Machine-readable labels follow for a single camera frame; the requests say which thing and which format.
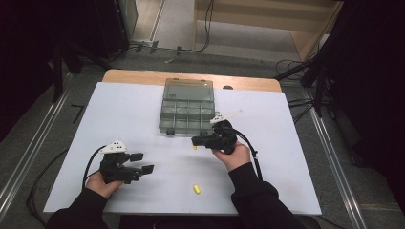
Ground black curtain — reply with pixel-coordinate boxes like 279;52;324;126
313;0;405;208

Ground white table board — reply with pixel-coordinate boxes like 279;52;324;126
43;81;323;217

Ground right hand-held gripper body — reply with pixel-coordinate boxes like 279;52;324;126
206;109;245;156

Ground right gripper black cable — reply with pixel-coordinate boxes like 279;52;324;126
234;129;264;183

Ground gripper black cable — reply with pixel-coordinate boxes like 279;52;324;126
234;129;264;183
81;145;108;189

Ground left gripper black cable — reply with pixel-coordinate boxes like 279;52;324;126
81;145;108;189

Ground clear plastic compartment storage box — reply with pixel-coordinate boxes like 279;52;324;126
158;77;217;136

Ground light wooden shelf unit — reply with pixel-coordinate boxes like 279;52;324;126
192;0;345;63

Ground person's right hand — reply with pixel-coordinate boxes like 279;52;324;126
212;142;252;173

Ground black stand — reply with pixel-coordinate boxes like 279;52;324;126
52;39;113;103

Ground thick black floor cable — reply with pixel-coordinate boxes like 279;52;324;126
26;147;71;225

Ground metal floor rail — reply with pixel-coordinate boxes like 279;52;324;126
0;90;71;219
302;87;369;229

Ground black floor cables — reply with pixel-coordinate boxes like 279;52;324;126
287;97;321;125

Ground hanging black cable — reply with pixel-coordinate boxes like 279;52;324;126
176;0;215;54

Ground person's dark clothing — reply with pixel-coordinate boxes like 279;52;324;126
117;214;238;229

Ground person's left hand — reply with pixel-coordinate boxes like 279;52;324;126
85;172;124;199

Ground dark metal cabinet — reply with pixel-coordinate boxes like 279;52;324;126
95;0;139;59

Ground black stand leg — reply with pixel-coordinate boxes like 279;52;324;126
274;58;321;81

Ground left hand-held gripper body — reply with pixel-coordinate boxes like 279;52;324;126
98;139;143;185

